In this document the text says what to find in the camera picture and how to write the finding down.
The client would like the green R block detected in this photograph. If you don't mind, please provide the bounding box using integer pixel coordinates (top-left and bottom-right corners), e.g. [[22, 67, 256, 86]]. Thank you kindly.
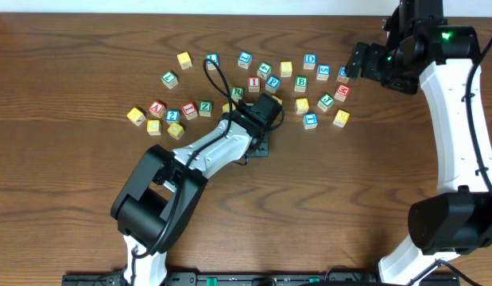
[[231, 87, 244, 102]]

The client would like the blue P block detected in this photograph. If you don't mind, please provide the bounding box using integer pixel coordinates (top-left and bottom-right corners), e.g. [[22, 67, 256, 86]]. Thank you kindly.
[[265, 75, 281, 94]]

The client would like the red 1 block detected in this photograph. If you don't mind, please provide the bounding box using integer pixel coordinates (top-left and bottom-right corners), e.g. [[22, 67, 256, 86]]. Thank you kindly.
[[182, 102, 199, 120]]

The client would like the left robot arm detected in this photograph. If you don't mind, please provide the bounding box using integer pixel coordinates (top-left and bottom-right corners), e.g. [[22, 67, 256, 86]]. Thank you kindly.
[[110, 94, 284, 285]]

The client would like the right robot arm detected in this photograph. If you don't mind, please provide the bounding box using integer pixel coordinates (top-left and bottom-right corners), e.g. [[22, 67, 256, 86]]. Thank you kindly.
[[345, 0, 492, 285]]

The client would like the yellow S block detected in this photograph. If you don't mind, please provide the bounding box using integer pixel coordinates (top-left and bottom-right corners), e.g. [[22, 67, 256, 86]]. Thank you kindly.
[[271, 95, 282, 105]]

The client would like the blue D block far right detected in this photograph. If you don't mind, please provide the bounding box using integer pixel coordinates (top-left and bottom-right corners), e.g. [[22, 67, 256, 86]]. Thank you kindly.
[[336, 66, 350, 84]]

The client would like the blue d block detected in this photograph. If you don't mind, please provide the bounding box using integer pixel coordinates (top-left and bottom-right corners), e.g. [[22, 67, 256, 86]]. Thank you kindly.
[[336, 66, 350, 84], [304, 53, 317, 70]]

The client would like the blue T block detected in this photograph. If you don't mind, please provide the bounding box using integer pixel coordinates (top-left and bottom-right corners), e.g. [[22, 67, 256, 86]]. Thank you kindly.
[[303, 113, 319, 129]]

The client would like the yellow block right centre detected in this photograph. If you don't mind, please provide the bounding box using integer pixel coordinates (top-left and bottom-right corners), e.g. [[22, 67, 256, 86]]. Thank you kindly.
[[295, 98, 309, 114]]

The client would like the red I block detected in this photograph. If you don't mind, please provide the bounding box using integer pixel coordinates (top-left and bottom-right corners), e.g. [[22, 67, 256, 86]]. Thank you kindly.
[[248, 76, 261, 93]]

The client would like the red M block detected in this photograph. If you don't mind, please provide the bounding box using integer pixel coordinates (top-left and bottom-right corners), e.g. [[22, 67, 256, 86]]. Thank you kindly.
[[334, 83, 351, 102]]

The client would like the green Z block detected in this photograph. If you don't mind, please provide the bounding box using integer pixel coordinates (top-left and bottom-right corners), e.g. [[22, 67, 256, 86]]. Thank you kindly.
[[199, 101, 212, 118]]

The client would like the yellow M block far right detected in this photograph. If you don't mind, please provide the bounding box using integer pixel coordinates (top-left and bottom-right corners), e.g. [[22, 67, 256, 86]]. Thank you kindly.
[[332, 109, 350, 128]]

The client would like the blue 5 block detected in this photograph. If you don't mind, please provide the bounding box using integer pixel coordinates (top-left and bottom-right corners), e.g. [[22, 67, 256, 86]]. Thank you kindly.
[[316, 64, 331, 81]]

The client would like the green B block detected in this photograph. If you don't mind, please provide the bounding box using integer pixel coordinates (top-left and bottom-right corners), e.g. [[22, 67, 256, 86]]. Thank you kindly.
[[294, 75, 308, 93]]

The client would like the green 4 block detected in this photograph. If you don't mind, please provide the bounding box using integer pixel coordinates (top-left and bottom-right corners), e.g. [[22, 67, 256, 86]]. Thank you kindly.
[[257, 61, 272, 80]]

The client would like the green J block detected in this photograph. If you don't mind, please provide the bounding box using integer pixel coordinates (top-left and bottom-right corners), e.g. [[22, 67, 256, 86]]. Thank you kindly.
[[317, 93, 335, 112]]

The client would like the yellow block top centre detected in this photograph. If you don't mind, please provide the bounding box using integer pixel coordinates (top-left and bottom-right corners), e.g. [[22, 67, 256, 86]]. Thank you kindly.
[[280, 61, 293, 78]]

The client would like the yellow block bottom left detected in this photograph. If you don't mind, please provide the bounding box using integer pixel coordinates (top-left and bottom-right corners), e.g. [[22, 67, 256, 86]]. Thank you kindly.
[[168, 122, 185, 140]]

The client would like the blue tilted L block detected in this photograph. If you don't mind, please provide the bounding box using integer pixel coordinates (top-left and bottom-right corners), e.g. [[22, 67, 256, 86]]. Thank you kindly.
[[238, 51, 253, 69]]

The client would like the blue 2 block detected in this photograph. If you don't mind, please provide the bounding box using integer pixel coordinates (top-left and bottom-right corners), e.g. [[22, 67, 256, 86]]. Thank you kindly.
[[166, 110, 180, 125]]

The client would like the yellow C block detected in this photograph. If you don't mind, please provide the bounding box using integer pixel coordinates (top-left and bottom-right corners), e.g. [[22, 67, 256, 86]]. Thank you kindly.
[[147, 120, 162, 136]]

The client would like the red A block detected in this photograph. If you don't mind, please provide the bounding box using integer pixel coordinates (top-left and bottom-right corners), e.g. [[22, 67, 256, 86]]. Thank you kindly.
[[149, 100, 166, 118]]

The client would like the green L block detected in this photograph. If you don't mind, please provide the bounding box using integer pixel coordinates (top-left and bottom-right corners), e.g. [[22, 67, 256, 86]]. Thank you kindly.
[[161, 71, 178, 89]]

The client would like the plain yellow block top left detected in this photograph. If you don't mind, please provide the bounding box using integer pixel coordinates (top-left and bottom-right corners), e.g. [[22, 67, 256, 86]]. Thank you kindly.
[[177, 52, 192, 70]]

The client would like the yellow block far left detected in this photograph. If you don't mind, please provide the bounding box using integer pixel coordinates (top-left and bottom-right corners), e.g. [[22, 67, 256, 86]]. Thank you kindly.
[[127, 107, 146, 126]]

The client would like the left black cable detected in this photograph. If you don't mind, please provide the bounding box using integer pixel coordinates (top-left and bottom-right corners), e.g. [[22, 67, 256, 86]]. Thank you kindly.
[[126, 58, 241, 286]]

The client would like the black cable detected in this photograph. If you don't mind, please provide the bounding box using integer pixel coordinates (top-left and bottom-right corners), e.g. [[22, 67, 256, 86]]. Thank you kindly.
[[416, 0, 492, 286], [126, 58, 241, 286]]

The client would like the right black cable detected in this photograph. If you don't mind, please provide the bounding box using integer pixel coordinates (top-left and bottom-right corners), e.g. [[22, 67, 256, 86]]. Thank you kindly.
[[416, 0, 492, 286]]

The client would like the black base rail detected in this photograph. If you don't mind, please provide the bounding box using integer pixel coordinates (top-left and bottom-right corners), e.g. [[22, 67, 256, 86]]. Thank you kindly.
[[61, 269, 461, 286]]

